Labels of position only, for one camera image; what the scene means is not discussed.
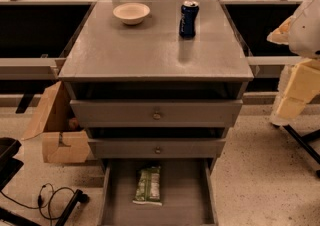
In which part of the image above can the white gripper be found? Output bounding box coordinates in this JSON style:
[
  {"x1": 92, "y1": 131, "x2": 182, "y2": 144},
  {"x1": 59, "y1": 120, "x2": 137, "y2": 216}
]
[{"x1": 276, "y1": 59, "x2": 320, "y2": 119}]

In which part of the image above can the green jalapeno chip bag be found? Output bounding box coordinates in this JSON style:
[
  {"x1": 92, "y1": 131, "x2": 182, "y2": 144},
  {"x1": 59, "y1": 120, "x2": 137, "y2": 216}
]
[{"x1": 133, "y1": 166, "x2": 162, "y2": 205}]

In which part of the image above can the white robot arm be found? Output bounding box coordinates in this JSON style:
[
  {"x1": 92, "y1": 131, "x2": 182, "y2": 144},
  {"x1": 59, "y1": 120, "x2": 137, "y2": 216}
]
[{"x1": 267, "y1": 0, "x2": 320, "y2": 125}]

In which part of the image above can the grey top drawer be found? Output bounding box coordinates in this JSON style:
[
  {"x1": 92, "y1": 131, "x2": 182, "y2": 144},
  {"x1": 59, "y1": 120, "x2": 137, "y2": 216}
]
[{"x1": 70, "y1": 100, "x2": 242, "y2": 128}]

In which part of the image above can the grey open bottom drawer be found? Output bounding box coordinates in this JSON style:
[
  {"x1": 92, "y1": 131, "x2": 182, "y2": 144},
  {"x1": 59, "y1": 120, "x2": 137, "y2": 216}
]
[{"x1": 98, "y1": 159, "x2": 218, "y2": 226}]

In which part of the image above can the grey drawer cabinet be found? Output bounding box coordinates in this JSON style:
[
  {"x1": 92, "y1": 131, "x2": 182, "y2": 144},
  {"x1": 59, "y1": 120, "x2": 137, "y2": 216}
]
[{"x1": 57, "y1": 0, "x2": 255, "y2": 226}]

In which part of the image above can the grey middle drawer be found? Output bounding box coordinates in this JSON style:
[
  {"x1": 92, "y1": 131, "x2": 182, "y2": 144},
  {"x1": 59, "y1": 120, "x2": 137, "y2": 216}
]
[{"x1": 88, "y1": 138, "x2": 225, "y2": 158}]

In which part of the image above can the black chair base leg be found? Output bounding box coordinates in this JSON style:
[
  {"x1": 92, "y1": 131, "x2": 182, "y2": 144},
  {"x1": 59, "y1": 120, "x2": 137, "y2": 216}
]
[{"x1": 283, "y1": 125, "x2": 320, "y2": 164}]

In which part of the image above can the blue soda can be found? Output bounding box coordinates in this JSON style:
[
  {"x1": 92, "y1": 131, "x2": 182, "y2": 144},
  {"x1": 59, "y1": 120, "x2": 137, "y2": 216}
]
[{"x1": 179, "y1": 0, "x2": 199, "y2": 39}]

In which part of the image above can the white bowl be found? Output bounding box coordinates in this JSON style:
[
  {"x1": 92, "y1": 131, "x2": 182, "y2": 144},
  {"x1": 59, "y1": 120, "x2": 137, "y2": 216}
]
[{"x1": 113, "y1": 3, "x2": 150, "y2": 25}]

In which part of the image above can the cardboard box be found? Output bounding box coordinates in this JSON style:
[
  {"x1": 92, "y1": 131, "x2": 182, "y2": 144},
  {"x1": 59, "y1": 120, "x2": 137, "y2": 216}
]
[{"x1": 22, "y1": 81, "x2": 90, "y2": 163}]

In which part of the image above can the black bin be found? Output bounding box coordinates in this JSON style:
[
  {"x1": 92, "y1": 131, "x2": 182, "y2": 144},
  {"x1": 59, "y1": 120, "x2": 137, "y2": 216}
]
[{"x1": 0, "y1": 137, "x2": 23, "y2": 190}]

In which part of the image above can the black cable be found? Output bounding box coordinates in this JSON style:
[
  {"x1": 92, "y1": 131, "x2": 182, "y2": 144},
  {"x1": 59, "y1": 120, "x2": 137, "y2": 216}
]
[{"x1": 0, "y1": 182, "x2": 77, "y2": 221}]

